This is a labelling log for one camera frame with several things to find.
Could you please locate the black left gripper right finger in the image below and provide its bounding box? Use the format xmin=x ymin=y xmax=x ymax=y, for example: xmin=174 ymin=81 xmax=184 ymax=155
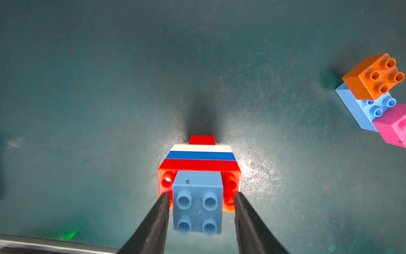
xmin=234 ymin=192 xmax=288 ymax=254

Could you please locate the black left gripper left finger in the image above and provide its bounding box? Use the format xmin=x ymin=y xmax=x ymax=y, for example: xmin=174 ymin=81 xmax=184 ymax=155
xmin=118 ymin=193 xmax=170 ymax=254

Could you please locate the small light blue lego brick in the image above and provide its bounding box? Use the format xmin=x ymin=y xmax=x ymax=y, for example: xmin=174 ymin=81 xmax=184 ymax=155
xmin=172 ymin=171 xmax=223 ymax=236

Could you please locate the red sloped lego brick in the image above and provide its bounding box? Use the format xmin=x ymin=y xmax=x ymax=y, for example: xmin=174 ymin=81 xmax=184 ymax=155
xmin=158 ymin=159 xmax=242 ymax=213

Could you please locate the pink lego brick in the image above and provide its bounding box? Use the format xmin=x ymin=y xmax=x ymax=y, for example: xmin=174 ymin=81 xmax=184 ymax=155
xmin=373 ymin=104 xmax=406 ymax=148

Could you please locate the orange lego brick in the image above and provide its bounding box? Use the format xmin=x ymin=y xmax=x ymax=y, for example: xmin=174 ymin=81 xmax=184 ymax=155
xmin=343 ymin=53 xmax=406 ymax=100

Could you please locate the dark blue lego brick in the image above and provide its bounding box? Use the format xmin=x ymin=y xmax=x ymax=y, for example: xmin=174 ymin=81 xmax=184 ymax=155
xmin=166 ymin=151 xmax=236 ymax=161

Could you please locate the white lego brick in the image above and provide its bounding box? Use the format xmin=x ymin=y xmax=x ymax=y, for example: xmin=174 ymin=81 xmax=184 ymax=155
xmin=170 ymin=144 xmax=232 ymax=153

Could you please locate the red square lego brick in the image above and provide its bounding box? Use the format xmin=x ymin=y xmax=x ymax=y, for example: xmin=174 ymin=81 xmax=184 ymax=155
xmin=189 ymin=135 xmax=216 ymax=146

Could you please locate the green table mat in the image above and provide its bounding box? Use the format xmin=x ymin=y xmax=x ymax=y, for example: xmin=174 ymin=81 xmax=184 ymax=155
xmin=1 ymin=1 xmax=406 ymax=254

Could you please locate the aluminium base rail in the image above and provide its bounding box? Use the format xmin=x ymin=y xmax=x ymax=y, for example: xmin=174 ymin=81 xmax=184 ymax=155
xmin=1 ymin=234 xmax=119 ymax=254

